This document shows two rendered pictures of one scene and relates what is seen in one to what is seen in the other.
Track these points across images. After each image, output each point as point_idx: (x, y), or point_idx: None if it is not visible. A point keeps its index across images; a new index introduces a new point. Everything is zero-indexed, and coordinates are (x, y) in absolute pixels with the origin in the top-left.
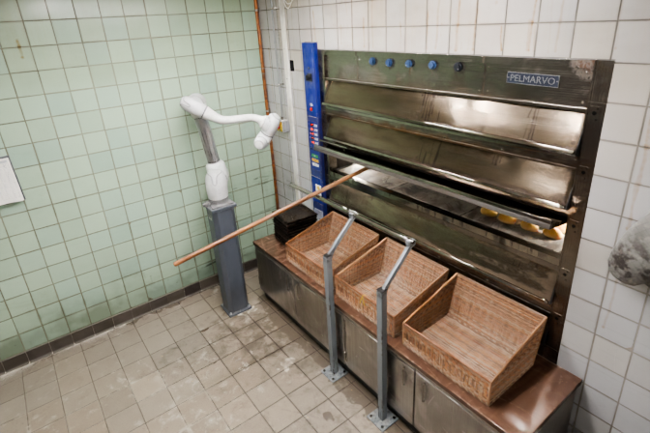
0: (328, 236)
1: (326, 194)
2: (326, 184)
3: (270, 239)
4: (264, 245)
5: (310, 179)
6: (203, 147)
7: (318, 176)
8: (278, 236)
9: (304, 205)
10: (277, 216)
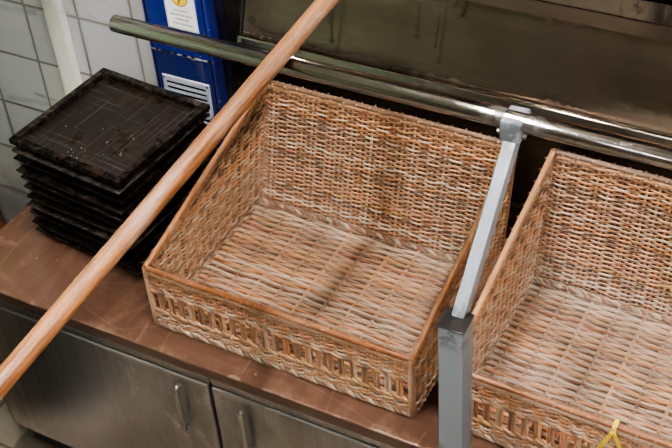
0: (260, 176)
1: (217, 17)
2: None
3: (21, 244)
4: (14, 278)
5: None
6: None
7: None
8: (57, 227)
9: (125, 77)
10: (47, 156)
